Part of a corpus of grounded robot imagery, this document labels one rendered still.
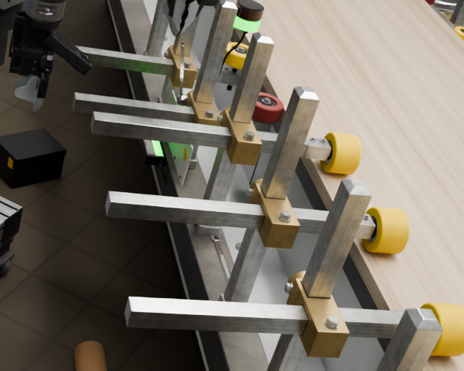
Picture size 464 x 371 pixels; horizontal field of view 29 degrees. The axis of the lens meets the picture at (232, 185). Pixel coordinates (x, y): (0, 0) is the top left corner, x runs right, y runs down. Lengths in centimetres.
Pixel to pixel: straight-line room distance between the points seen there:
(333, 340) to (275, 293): 61
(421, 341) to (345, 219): 25
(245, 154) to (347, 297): 33
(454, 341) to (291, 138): 40
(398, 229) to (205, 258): 42
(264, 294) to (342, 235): 64
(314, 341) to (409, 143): 84
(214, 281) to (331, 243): 51
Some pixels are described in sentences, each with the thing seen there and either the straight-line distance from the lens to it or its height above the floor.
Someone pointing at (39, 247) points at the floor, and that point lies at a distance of 286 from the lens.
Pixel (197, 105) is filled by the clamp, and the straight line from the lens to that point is 195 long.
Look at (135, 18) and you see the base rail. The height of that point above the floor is 70.
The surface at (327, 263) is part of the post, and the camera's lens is 129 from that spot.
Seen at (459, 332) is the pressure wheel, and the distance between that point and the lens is 140.
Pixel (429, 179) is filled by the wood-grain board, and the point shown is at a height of 90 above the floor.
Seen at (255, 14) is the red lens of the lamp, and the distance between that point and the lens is 188.
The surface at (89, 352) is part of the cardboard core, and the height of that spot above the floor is 8.
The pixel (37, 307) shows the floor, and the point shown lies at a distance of 264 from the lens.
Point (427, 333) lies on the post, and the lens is 107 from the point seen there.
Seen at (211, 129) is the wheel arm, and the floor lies 96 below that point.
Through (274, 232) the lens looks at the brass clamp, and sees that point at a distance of 146.
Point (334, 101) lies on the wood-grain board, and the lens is 209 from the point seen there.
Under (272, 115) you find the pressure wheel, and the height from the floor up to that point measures 89.
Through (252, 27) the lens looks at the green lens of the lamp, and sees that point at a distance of 190.
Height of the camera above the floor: 175
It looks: 31 degrees down
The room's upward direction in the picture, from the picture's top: 18 degrees clockwise
